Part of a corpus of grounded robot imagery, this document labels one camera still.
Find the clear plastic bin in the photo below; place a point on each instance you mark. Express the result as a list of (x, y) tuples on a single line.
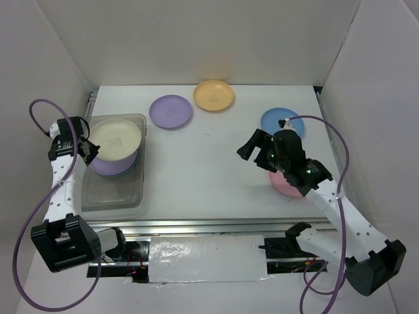
[(101, 193)]

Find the cream plate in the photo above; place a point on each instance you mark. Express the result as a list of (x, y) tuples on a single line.
[(117, 139)]

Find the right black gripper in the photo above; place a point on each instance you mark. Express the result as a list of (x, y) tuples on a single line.
[(245, 151)]

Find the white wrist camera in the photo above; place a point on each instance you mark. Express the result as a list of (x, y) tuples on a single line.
[(286, 125), (53, 131)]

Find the aluminium rail frame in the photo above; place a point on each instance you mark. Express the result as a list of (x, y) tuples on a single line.
[(195, 183)]

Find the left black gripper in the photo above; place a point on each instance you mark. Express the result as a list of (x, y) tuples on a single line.
[(94, 150)]

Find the purple plate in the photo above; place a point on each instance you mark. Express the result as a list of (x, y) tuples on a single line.
[(170, 112), (113, 168)]

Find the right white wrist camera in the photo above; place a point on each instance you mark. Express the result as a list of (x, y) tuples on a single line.
[(286, 125)]

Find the white taped cover panel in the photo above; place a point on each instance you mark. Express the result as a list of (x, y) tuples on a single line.
[(213, 259)]

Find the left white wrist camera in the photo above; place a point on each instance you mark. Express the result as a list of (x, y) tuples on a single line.
[(53, 131)]

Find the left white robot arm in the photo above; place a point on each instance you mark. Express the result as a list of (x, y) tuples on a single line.
[(64, 239)]

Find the orange plate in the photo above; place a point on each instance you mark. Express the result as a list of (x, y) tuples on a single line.
[(213, 95)]

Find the pink plate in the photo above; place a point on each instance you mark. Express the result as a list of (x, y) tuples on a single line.
[(280, 184)]

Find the watermelon pattern white plate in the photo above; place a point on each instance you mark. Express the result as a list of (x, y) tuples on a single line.
[(132, 167)]

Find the blue plate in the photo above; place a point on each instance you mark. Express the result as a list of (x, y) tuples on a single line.
[(269, 120)]

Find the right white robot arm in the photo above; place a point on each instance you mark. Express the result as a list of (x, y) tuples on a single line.
[(370, 259)]

